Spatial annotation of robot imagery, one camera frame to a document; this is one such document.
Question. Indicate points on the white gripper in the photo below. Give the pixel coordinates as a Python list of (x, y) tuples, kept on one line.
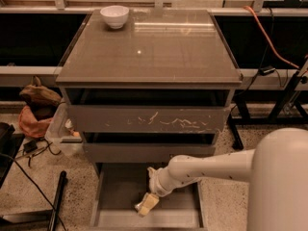
[(156, 183)]

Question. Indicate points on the silver blue redbull can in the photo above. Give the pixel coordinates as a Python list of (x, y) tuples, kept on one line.
[(141, 209)]

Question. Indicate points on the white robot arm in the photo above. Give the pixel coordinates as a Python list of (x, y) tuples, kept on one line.
[(276, 171)]

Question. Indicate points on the grey bottom drawer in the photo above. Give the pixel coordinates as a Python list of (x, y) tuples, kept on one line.
[(122, 186)]

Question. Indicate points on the grey drawer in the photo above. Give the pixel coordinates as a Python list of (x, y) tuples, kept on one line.
[(145, 147), (122, 186), (112, 119)]

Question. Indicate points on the grey middle drawer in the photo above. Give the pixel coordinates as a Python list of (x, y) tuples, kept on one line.
[(145, 147)]

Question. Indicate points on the grey top drawer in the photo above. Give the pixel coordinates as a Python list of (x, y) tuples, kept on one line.
[(112, 119)]

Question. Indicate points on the grey drawer cabinet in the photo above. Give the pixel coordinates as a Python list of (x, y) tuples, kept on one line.
[(166, 59)]

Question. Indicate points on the black metal tube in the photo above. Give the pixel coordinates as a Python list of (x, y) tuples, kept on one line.
[(57, 202)]

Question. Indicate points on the clear plastic container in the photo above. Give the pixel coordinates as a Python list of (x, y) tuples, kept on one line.
[(60, 133)]

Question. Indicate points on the black power adapter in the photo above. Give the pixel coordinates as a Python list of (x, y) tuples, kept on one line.
[(29, 146)]

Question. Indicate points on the orange cloth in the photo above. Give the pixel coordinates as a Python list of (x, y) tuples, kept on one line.
[(30, 126)]

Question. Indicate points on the brown cloth bag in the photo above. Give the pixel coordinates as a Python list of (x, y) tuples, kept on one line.
[(37, 95)]

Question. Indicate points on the black bin at left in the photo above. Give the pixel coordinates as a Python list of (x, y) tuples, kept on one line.
[(9, 146)]

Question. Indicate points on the white ceramic bowl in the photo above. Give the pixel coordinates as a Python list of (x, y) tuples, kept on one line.
[(115, 16)]

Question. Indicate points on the black table leg frame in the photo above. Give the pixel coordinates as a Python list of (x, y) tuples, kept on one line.
[(287, 98)]

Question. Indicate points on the black box on rail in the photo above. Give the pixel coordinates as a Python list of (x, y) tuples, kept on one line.
[(264, 71)]

